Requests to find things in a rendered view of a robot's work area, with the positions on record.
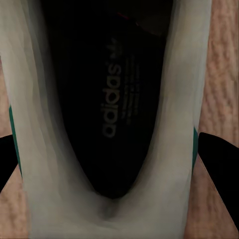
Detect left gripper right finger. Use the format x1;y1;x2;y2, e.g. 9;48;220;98
198;132;239;231

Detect gym shoe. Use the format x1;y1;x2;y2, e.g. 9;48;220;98
0;0;212;239

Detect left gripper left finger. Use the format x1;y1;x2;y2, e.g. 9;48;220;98
0;135;18;193

